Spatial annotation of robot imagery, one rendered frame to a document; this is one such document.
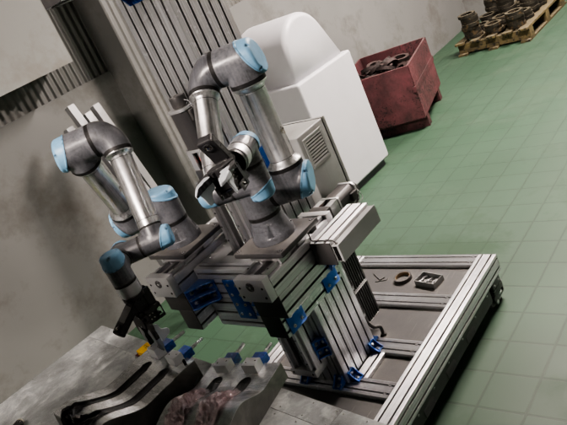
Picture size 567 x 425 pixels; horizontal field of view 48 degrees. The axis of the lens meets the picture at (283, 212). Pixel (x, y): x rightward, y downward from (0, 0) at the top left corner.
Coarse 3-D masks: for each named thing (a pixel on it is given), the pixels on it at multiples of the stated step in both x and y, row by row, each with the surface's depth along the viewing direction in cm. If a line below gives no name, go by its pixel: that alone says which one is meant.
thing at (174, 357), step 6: (198, 342) 207; (180, 348) 205; (186, 348) 203; (192, 348) 205; (168, 354) 202; (174, 354) 201; (180, 354) 200; (186, 354) 202; (192, 354) 203; (168, 360) 201; (174, 360) 199; (180, 360) 200
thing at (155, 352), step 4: (180, 332) 215; (184, 332) 216; (176, 336) 214; (180, 336) 215; (168, 340) 212; (172, 340) 211; (152, 344) 211; (164, 344) 210; (168, 344) 210; (172, 344) 211; (148, 348) 209; (152, 348) 208; (156, 348) 207; (168, 348) 210; (172, 348) 211; (152, 352) 208; (156, 352) 207; (160, 352) 208; (164, 352) 209; (152, 356) 210; (156, 356) 207; (160, 356) 208
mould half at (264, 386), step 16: (240, 368) 190; (272, 368) 184; (208, 384) 190; (224, 384) 186; (256, 384) 180; (272, 384) 180; (240, 400) 170; (256, 400) 173; (272, 400) 179; (160, 416) 179; (192, 416) 172; (224, 416) 166; (240, 416) 167; (256, 416) 172
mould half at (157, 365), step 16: (144, 352) 215; (128, 368) 211; (160, 368) 202; (176, 368) 198; (192, 368) 198; (112, 384) 207; (144, 384) 198; (160, 384) 194; (176, 384) 194; (192, 384) 198; (80, 400) 197; (112, 400) 196; (128, 400) 194; (144, 400) 191; (160, 400) 191; (112, 416) 183; (128, 416) 184; (144, 416) 187
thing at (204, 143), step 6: (198, 138) 158; (204, 138) 157; (210, 138) 157; (216, 138) 159; (198, 144) 157; (204, 144) 157; (210, 144) 157; (216, 144) 158; (222, 144) 161; (204, 150) 158; (210, 150) 159; (216, 150) 159; (222, 150) 160; (228, 150) 162; (210, 156) 161; (216, 156) 161; (222, 156) 161; (228, 156) 162; (234, 156) 165; (216, 162) 163
